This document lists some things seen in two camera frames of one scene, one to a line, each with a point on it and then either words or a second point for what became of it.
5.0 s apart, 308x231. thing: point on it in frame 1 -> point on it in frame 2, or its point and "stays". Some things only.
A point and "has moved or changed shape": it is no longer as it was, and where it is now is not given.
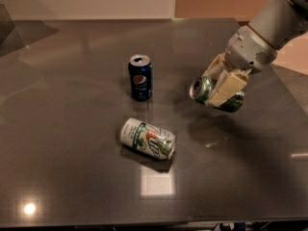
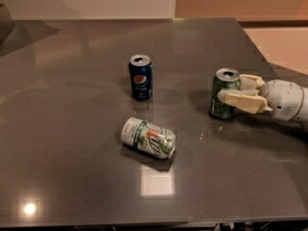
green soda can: x=203 y=88 has moved or changed shape
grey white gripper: x=246 y=50 -> x=283 y=97
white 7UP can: x=147 y=139 stays
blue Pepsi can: x=141 y=77 stays
